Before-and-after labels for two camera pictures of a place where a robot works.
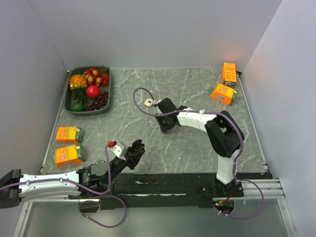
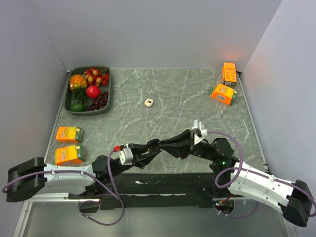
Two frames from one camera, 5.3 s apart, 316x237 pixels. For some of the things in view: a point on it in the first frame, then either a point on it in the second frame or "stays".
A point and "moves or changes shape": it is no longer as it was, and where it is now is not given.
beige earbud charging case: [148, 102] stays
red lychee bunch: [95, 78] stays
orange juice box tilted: [222, 94] stays
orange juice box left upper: [69, 135] stays
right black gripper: [164, 128] to [179, 145]
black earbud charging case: [138, 145] moves or changes shape
